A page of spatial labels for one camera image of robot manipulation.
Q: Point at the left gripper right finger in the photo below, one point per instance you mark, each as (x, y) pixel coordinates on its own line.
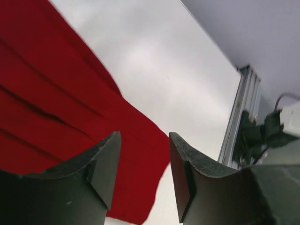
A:
(210, 193)

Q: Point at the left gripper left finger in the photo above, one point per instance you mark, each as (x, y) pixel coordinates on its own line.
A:
(78, 191)

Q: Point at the red pleated skirt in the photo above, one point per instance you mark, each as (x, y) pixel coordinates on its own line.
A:
(57, 100)

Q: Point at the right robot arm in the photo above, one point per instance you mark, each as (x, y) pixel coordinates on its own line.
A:
(279, 129)

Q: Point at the aluminium rail frame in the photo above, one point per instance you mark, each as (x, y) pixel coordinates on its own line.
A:
(247, 99)

